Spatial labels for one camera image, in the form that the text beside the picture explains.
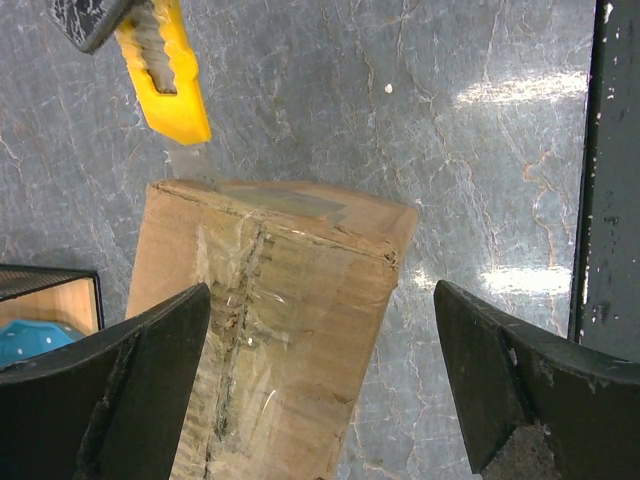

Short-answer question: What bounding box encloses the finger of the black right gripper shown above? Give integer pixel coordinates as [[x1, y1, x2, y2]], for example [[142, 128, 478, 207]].
[[49, 0, 141, 54]]

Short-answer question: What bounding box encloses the black wire wooden shelf rack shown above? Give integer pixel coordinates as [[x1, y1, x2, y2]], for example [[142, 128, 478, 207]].
[[1, 264, 105, 335]]

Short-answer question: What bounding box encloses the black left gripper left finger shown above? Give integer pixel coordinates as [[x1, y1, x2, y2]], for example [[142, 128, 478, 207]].
[[1, 283, 210, 479]]

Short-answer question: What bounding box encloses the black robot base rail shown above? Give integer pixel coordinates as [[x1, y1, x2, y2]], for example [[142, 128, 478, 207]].
[[568, 0, 639, 362]]

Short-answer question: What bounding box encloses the yellow utility knife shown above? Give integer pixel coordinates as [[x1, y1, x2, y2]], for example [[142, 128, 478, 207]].
[[115, 1, 221, 189]]

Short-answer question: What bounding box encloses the blue dotted plate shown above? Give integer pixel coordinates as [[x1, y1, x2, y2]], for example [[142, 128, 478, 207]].
[[1, 319, 85, 368]]

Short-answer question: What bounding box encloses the brown cardboard express box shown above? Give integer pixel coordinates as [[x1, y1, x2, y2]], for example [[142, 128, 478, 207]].
[[127, 179, 417, 479]]

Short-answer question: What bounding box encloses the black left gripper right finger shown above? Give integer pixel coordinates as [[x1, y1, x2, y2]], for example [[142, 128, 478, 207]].
[[434, 280, 639, 479]]

